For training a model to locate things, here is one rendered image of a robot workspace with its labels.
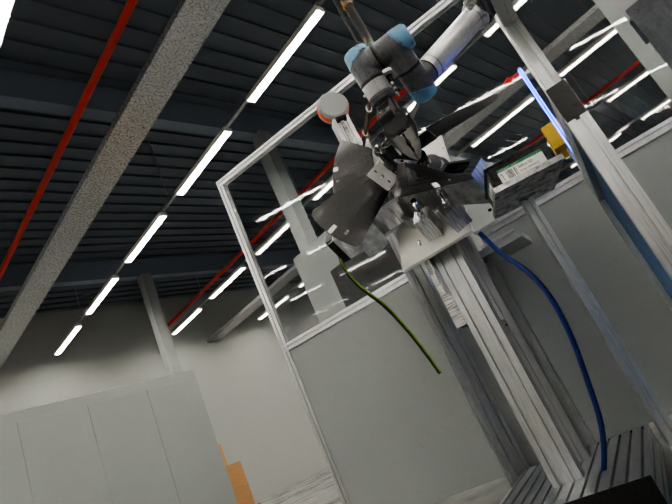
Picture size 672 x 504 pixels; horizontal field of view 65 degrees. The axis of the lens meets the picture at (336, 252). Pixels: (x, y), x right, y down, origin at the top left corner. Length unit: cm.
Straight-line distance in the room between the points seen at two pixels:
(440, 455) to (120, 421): 482
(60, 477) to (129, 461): 71
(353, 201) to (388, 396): 113
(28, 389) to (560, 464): 1283
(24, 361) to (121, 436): 756
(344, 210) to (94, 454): 528
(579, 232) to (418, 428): 109
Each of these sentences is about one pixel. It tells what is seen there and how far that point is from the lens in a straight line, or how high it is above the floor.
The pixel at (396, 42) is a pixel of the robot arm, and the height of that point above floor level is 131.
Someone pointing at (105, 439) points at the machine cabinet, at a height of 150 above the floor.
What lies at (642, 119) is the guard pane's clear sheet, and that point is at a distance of 243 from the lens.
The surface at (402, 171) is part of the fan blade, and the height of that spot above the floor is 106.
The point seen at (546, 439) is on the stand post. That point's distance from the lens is 175.
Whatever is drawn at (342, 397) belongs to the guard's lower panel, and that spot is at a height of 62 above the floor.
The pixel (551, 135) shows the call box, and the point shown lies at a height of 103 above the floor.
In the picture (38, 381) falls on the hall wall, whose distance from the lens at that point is 1396.
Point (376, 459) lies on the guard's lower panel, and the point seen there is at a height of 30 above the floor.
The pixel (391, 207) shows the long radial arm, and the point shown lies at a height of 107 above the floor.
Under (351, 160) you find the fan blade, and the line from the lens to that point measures 197.
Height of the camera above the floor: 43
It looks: 18 degrees up
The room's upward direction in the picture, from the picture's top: 25 degrees counter-clockwise
